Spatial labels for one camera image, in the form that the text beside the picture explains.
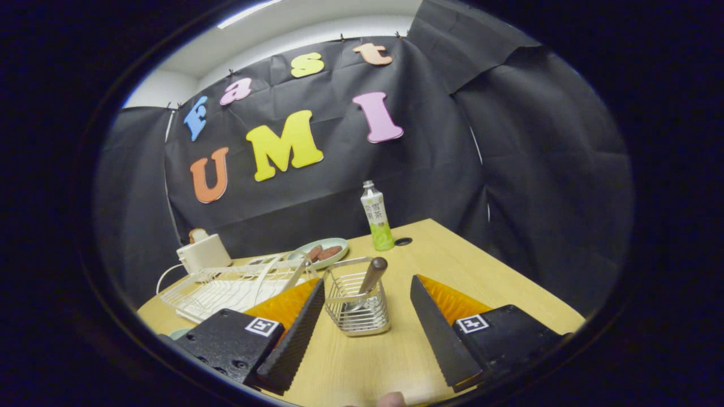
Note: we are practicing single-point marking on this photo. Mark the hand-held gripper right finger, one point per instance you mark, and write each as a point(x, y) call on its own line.
point(441, 339)

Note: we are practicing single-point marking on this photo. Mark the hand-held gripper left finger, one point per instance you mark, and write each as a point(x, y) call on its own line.
point(291, 345)

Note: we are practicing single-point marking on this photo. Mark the pale green plate with meat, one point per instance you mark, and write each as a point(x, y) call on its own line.
point(338, 242)

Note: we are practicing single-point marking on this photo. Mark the brown meat piece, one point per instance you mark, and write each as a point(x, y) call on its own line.
point(330, 252)
point(314, 252)

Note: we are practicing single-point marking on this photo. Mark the white toaster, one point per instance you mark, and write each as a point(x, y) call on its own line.
point(205, 255)

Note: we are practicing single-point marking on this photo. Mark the green tea bottle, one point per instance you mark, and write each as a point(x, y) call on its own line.
point(378, 217)

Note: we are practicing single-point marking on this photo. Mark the toasted bread slice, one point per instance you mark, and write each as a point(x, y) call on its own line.
point(198, 236)

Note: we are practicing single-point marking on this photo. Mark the black backdrop cloth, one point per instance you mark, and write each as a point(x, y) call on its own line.
point(396, 181)

